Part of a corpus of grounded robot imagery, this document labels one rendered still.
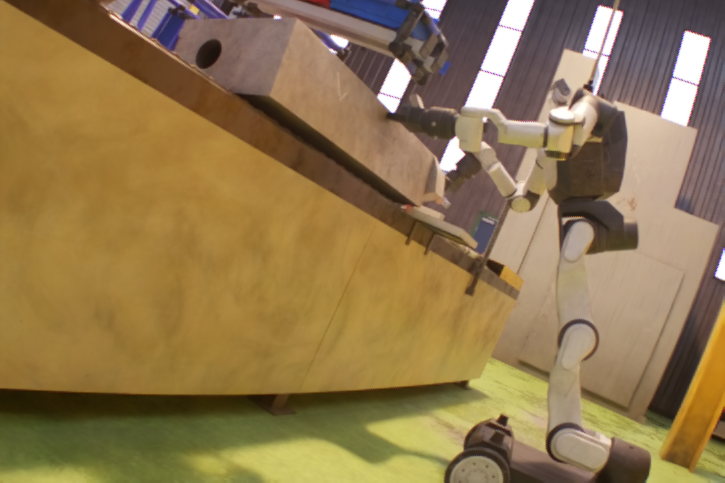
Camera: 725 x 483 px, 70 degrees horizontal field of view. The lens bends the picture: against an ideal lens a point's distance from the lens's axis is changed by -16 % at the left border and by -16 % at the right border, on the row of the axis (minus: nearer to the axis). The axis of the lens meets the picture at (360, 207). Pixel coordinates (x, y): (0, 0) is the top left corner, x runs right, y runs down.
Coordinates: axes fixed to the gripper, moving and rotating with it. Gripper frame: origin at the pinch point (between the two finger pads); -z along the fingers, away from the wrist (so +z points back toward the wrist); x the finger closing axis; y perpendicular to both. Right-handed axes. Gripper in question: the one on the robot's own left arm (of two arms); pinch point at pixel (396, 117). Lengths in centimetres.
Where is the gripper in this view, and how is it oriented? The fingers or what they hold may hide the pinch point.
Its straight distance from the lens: 178.8
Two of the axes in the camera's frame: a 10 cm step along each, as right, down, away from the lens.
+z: 8.7, 1.8, -4.6
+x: 4.1, 2.4, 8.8
